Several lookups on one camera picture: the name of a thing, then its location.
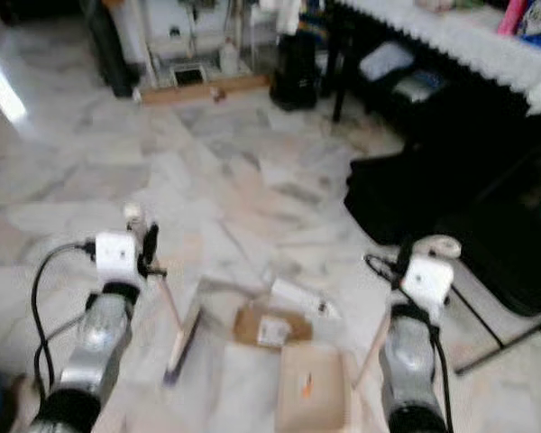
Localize labelled brown cardboard piece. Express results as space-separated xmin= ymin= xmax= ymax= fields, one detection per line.
xmin=234 ymin=304 xmax=308 ymax=349

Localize cream long handled dustpan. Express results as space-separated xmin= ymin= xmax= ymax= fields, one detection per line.
xmin=274 ymin=235 xmax=463 ymax=433

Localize large black bag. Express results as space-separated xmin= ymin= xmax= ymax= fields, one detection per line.
xmin=344 ymin=113 xmax=541 ymax=318

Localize white paper scrap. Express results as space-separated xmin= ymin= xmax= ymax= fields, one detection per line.
xmin=270 ymin=277 xmax=340 ymax=319

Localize black metal stand legs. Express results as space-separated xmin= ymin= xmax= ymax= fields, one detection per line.
xmin=449 ymin=284 xmax=541 ymax=376

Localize light wooden plank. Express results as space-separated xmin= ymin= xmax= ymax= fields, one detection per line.
xmin=139 ymin=73 xmax=272 ymax=107

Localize grey plastic packet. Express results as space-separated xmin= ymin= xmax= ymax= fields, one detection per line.
xmin=391 ymin=70 xmax=444 ymax=103

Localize white plastic bundle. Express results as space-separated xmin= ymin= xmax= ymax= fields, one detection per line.
xmin=358 ymin=41 xmax=415 ymax=82

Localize small black sack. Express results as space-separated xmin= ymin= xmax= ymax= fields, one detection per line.
xmin=270 ymin=32 xmax=322 ymax=112

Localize white cabinet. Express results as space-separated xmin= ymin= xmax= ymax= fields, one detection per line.
xmin=117 ymin=0 xmax=285 ymax=88

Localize table with white lace cloth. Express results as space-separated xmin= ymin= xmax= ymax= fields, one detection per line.
xmin=332 ymin=0 xmax=541 ymax=123

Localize pink packet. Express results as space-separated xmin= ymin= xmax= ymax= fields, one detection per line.
xmin=497 ymin=0 xmax=529 ymax=36

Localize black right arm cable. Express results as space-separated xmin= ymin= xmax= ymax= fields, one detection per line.
xmin=364 ymin=253 xmax=452 ymax=416

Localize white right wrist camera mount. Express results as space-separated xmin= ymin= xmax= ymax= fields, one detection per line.
xmin=400 ymin=254 xmax=457 ymax=313

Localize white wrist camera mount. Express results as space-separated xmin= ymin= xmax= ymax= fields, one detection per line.
xmin=400 ymin=254 xmax=457 ymax=313
xmin=94 ymin=231 xmax=139 ymax=286

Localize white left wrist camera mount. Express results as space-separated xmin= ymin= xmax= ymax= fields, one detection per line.
xmin=94 ymin=231 xmax=139 ymax=286

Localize dark upright post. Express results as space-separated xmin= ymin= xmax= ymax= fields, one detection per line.
xmin=81 ymin=0 xmax=139 ymax=99

